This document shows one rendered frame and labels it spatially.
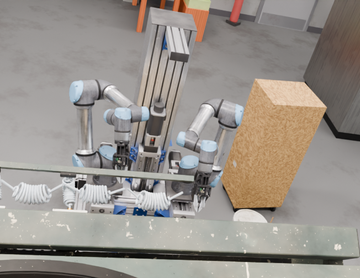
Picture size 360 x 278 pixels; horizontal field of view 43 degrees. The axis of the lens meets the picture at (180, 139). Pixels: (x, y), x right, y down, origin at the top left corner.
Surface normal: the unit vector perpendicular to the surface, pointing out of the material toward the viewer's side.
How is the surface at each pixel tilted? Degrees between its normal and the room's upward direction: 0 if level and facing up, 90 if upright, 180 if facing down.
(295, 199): 0
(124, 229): 34
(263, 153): 90
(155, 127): 90
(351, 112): 90
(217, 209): 0
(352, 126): 90
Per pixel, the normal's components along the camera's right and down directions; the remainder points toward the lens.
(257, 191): 0.24, 0.59
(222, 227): 0.25, -0.33
